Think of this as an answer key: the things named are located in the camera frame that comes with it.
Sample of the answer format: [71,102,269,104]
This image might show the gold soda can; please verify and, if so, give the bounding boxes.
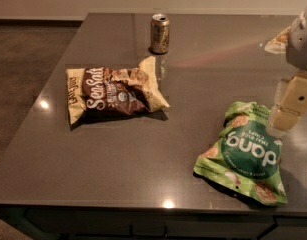
[151,13,170,54]

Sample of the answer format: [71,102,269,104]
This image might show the white snack bag at edge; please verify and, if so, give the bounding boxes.
[264,27,291,54]

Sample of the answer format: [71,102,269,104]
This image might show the brown sea salt chip bag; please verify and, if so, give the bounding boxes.
[66,56,170,126]

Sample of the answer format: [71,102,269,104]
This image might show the green Dang rice chips bag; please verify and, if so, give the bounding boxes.
[194,102,287,206]

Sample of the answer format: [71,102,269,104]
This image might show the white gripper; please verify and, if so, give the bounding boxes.
[267,6,307,131]

